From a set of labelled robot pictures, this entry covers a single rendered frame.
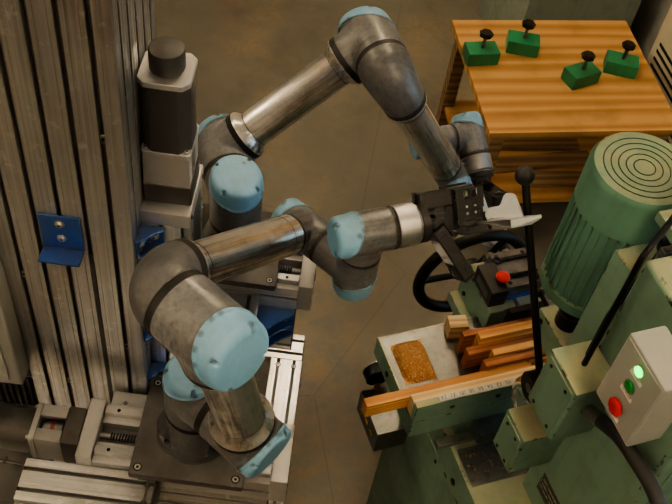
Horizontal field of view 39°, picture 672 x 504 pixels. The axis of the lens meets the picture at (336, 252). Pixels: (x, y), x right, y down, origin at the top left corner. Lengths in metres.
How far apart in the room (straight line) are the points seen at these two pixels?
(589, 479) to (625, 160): 0.56
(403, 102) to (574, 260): 0.55
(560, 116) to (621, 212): 1.65
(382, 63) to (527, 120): 1.21
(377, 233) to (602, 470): 0.55
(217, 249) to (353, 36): 0.73
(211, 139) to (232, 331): 0.91
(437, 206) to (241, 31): 2.61
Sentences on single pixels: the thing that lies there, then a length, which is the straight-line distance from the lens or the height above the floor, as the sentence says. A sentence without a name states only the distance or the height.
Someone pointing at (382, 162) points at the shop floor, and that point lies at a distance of 3.64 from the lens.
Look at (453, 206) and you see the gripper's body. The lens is 1.65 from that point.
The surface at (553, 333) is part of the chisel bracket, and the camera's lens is 1.91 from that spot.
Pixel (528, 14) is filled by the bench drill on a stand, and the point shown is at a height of 0.32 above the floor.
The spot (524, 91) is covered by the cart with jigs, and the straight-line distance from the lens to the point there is 3.25.
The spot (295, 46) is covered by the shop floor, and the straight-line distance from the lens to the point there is 4.10.
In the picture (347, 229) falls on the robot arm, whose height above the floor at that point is 1.36.
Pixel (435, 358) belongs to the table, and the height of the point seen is 0.90.
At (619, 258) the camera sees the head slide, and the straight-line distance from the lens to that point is 1.59.
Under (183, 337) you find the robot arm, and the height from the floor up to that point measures 1.43.
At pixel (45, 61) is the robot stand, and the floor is 1.62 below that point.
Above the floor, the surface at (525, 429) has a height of 1.08.
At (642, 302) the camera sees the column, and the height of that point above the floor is 1.46.
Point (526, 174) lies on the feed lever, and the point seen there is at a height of 1.43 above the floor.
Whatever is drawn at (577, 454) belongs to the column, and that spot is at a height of 1.07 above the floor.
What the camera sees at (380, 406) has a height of 0.93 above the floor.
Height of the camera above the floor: 2.55
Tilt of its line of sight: 50 degrees down
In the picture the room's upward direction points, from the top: 9 degrees clockwise
